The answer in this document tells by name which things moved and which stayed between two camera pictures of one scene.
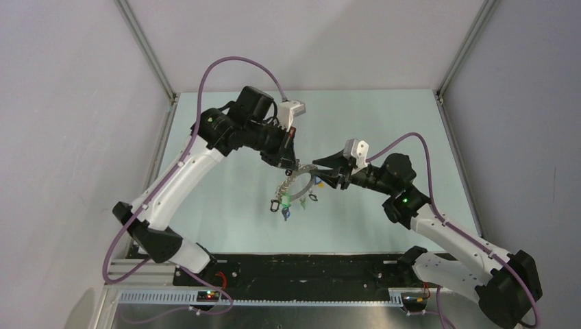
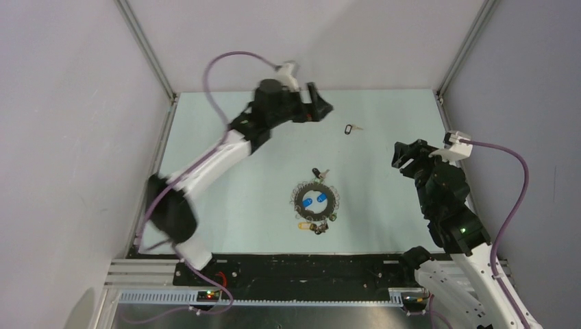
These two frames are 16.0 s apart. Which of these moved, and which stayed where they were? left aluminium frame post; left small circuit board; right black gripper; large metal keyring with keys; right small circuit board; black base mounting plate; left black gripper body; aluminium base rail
Moved: large metal keyring with keys; left black gripper body; right black gripper
Stayed: left aluminium frame post; left small circuit board; aluminium base rail; right small circuit board; black base mounting plate
